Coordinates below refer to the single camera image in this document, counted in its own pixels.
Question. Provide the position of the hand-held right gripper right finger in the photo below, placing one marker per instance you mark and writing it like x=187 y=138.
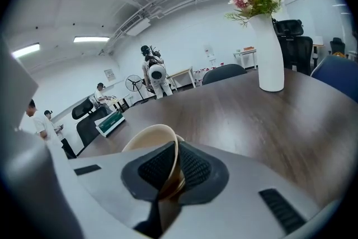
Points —
x=198 y=170

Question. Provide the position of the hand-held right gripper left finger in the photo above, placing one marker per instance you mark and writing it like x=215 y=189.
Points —
x=152 y=169

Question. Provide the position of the cream paper bowl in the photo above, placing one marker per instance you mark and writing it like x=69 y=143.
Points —
x=151 y=137

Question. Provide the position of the green and white box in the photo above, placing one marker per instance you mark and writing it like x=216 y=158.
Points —
x=110 y=123

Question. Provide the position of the black office chair with headrest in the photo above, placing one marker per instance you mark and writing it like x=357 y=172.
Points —
x=89 y=126

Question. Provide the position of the black standing fan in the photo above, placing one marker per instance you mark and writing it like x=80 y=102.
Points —
x=133 y=83

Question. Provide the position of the white table with wooden top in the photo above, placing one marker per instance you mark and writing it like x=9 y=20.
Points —
x=183 y=73

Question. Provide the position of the group of red white packets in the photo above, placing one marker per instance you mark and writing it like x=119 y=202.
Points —
x=205 y=71

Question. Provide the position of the grey chair backrest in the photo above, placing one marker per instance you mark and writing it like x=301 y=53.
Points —
x=223 y=73

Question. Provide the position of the white desk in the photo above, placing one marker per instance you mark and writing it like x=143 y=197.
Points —
x=246 y=52

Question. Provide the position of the white ceramic vase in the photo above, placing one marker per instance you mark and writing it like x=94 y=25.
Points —
x=269 y=58

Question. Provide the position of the white ceiling air conditioner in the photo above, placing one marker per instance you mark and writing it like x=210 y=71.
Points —
x=138 y=27

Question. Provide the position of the ceiling light strip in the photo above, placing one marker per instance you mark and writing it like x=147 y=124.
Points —
x=25 y=50
x=91 y=39

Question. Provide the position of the black mesh office chair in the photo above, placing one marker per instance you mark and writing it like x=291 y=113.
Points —
x=295 y=49

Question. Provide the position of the blue chair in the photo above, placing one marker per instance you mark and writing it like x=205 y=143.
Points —
x=339 y=75

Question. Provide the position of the small black office chair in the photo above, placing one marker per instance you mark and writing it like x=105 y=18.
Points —
x=339 y=46

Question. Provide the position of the wall notice sheet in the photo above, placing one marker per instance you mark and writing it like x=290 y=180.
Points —
x=109 y=74

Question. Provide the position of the white wall sign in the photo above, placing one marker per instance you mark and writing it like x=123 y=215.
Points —
x=209 y=51

